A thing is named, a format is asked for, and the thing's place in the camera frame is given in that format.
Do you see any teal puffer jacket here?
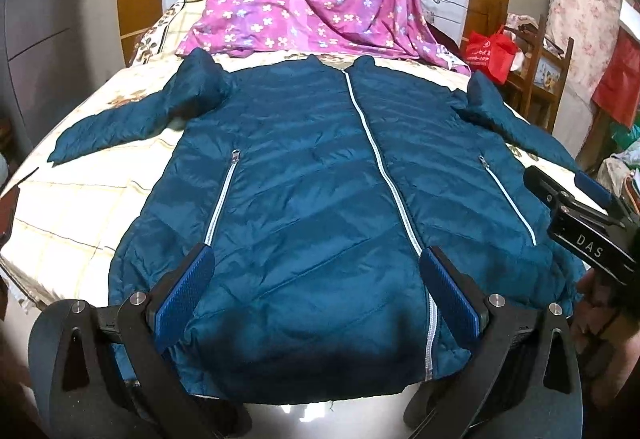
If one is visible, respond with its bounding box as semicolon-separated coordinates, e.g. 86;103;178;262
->
50;50;586;404

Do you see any pile of colourful clothes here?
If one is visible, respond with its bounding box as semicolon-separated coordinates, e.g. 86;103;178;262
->
597;120;639;214

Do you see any person right hand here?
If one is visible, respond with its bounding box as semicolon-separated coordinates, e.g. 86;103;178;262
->
570;268;639;407

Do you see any wooden chair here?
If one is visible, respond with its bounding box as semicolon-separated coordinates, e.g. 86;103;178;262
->
502;14;574;134

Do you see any red cloth on right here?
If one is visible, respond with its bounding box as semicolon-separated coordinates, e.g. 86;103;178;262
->
592;28;640;129

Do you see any red shopping bag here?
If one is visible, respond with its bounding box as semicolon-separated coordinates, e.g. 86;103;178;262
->
463;26;518;85

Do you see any dark red phone case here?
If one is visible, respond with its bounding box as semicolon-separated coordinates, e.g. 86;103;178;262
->
0;168;37;248

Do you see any pink floral mattress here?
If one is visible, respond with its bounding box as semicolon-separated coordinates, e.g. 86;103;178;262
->
547;0;622;102

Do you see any grey refrigerator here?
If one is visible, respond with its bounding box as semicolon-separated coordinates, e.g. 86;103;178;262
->
1;0;93;159

